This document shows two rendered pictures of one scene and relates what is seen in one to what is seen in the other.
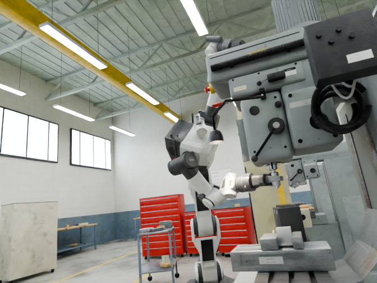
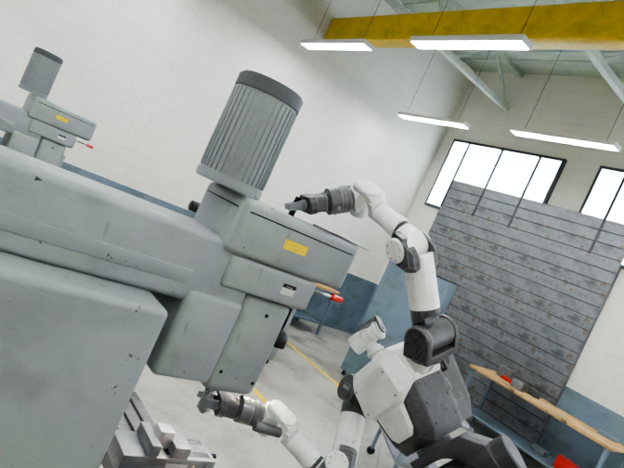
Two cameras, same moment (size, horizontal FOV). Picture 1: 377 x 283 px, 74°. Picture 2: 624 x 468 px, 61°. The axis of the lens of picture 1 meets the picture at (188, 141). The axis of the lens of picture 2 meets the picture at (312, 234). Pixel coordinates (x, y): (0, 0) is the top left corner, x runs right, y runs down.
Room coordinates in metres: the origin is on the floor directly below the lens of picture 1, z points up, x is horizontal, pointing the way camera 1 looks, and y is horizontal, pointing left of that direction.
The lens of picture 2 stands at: (2.16, -1.77, 1.91)
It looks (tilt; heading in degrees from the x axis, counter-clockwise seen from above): 2 degrees down; 122
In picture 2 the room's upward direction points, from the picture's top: 25 degrees clockwise
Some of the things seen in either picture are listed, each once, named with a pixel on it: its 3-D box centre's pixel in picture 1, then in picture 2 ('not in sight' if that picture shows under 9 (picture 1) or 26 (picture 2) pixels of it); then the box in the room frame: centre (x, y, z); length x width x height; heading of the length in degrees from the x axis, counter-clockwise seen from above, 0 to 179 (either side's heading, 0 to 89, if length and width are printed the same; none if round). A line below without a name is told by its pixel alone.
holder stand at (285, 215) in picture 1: (288, 222); not in sight; (1.58, -0.54, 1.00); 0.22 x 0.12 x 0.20; 171
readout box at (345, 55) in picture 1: (341, 48); not in sight; (0.76, -0.55, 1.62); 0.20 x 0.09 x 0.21; 71
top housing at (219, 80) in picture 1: (256, 67); (277, 236); (1.17, -0.39, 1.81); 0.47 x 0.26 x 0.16; 71
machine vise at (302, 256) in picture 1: (279, 250); (163, 449); (1.04, -0.30, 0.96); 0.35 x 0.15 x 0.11; 69
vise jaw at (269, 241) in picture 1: (270, 241); (175, 441); (1.05, -0.28, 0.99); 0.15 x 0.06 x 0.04; 159
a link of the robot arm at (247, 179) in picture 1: (256, 182); (232, 407); (1.23, -0.30, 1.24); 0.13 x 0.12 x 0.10; 143
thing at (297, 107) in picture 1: (309, 122); (184, 321); (1.11, -0.56, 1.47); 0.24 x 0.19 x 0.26; 161
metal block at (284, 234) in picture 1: (284, 235); (162, 435); (1.03, -0.33, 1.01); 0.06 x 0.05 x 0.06; 159
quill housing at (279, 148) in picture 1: (266, 130); (235, 333); (1.18, -0.38, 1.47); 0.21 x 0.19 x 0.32; 161
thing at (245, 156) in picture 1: (243, 140); not in sight; (1.21, -0.27, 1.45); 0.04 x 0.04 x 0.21; 71
